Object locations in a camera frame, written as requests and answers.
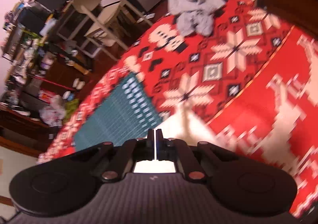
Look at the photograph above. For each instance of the brown wooden drawer cabinet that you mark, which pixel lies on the brown wooden drawer cabinet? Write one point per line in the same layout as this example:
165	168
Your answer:
60	78

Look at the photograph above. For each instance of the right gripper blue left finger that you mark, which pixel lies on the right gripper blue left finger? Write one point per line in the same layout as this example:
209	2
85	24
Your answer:
144	149

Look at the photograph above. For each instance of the white drawer shelf unit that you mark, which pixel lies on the white drawer shelf unit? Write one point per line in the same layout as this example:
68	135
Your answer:
72	27

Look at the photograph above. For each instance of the green cutting mat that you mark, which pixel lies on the green cutting mat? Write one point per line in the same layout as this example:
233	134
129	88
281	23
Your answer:
125	114

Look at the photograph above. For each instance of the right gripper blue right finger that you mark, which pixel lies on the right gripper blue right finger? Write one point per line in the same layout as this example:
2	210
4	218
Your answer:
164	147

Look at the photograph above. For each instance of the white knit v-neck sweater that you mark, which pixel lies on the white knit v-neck sweater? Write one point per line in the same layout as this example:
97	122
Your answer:
182	127

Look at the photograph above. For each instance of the white plastic bag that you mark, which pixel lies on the white plastic bag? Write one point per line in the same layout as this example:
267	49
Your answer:
54	113

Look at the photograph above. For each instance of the blue white ceramic bowl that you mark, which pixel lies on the blue white ceramic bowl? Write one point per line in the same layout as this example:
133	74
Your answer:
68	96

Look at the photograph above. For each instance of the beige plastic chair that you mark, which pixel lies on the beige plastic chair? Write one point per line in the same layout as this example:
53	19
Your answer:
105	18

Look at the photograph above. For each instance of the grey crumpled garment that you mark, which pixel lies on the grey crumpled garment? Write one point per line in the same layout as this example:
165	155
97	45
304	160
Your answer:
194	16

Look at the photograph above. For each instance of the red patterned christmas blanket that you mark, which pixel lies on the red patterned christmas blanket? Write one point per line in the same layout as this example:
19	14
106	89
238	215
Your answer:
253	82

